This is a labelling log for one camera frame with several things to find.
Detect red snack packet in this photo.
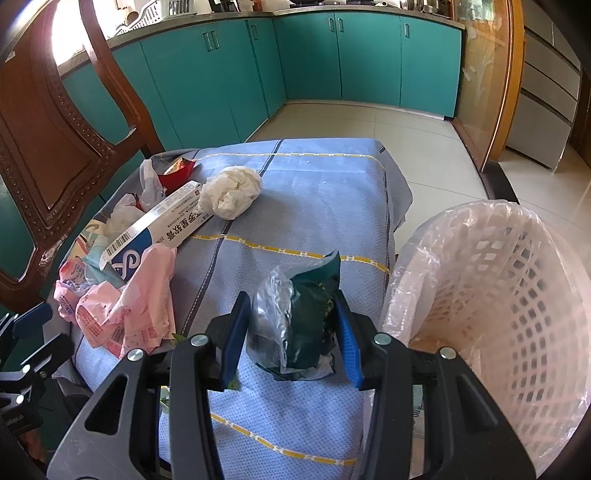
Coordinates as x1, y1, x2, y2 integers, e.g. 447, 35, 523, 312
157, 157, 200, 197

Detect black door threshold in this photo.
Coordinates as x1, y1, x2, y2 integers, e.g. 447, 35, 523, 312
479, 157, 523, 205

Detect white box with blue print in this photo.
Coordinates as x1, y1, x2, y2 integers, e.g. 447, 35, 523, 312
99, 180, 216, 274

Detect wooden framed glass door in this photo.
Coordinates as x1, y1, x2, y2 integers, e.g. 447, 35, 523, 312
451, 0, 528, 172

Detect green snack bag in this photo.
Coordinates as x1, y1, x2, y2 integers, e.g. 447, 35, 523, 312
281, 250, 343, 376

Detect small pink printed wrapper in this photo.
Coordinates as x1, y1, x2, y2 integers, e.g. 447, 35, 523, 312
54, 258, 94, 325

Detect white plastic lattice basket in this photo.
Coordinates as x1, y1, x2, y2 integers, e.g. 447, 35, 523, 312
365, 198, 591, 472

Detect white plastic bag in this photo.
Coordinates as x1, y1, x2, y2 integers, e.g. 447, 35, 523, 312
105, 159, 165, 241

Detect blue woven cloth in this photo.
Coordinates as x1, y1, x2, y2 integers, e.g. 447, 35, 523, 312
74, 137, 414, 480

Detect grey drawer cabinet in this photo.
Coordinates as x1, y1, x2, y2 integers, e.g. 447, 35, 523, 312
505, 0, 583, 169

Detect white dish rack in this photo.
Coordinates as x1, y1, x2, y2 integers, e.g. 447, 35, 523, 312
113, 0, 200, 36

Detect large pink printed wrapper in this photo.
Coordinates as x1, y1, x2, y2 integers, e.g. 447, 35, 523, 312
76, 244, 179, 361

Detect beige striped paper pack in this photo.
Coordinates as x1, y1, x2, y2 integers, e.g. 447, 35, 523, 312
76, 222, 116, 278

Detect green leaf sprig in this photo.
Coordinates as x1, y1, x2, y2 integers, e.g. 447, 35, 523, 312
159, 332, 242, 414

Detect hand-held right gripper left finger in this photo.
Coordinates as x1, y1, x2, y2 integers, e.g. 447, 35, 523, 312
46, 290, 252, 480

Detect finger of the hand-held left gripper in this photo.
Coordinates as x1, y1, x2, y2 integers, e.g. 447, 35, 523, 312
12, 302, 54, 342
0, 332, 75, 408

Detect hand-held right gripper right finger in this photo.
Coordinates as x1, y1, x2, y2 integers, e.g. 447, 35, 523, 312
331, 289, 548, 480

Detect crumpled white tissue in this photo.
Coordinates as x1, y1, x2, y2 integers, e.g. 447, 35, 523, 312
198, 166, 264, 220

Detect carved wooden chair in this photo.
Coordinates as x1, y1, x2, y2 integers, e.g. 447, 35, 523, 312
0, 0, 165, 320

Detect clear plastic bag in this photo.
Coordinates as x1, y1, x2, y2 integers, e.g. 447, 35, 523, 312
246, 265, 298, 382

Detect teal kitchen cabinets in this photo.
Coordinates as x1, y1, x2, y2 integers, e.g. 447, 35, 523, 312
0, 8, 467, 283

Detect translucent pink bin liner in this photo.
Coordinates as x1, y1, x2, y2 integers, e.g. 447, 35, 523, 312
365, 199, 590, 462

